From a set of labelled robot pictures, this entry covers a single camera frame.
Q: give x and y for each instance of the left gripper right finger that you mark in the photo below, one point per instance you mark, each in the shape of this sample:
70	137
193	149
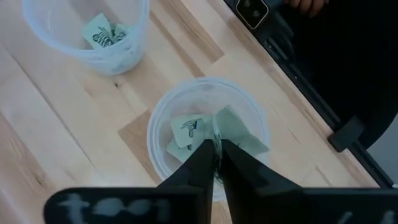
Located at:
248	180

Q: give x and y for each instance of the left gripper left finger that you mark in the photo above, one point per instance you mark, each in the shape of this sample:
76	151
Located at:
196	171

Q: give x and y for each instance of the green stevia sweetener packet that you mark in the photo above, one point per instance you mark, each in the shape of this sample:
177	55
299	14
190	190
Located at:
178	152
183	130
96	31
218	155
119	32
239	130

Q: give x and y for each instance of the left clear plastic cup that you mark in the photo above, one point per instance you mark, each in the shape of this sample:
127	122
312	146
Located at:
186	96

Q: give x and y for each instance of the clear plastic cup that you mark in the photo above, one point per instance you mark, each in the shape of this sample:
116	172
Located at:
62	53
186	96

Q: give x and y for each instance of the person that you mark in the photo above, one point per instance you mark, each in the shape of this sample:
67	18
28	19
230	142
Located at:
357	62

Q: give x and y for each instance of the right clear plastic cup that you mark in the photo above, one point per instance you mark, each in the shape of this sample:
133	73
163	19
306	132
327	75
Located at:
62	53

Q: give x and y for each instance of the person's hand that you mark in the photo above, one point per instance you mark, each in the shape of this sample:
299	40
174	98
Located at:
308	4

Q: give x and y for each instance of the black frame bracket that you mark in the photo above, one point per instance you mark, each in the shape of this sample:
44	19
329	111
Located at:
345	135

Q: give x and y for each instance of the small silver-rimmed camera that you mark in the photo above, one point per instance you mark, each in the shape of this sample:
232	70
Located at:
252	12

